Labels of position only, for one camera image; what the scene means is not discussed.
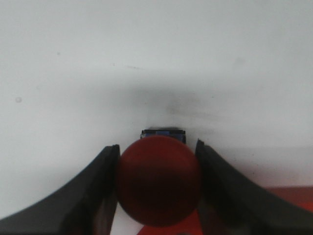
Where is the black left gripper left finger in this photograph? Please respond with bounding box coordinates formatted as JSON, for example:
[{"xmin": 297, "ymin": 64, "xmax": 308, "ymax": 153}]
[{"xmin": 0, "ymin": 145, "xmax": 120, "ymax": 235}]

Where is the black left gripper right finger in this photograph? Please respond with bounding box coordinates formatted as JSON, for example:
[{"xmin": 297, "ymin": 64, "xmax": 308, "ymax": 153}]
[{"xmin": 195, "ymin": 140, "xmax": 313, "ymax": 235}]

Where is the red plastic tray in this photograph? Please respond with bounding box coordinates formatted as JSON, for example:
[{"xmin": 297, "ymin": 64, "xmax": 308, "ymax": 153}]
[{"xmin": 138, "ymin": 187, "xmax": 313, "ymax": 235}]

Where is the red mushroom push button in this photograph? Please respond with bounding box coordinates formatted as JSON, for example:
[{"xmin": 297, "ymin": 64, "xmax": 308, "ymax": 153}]
[{"xmin": 115, "ymin": 128, "xmax": 201, "ymax": 227}]

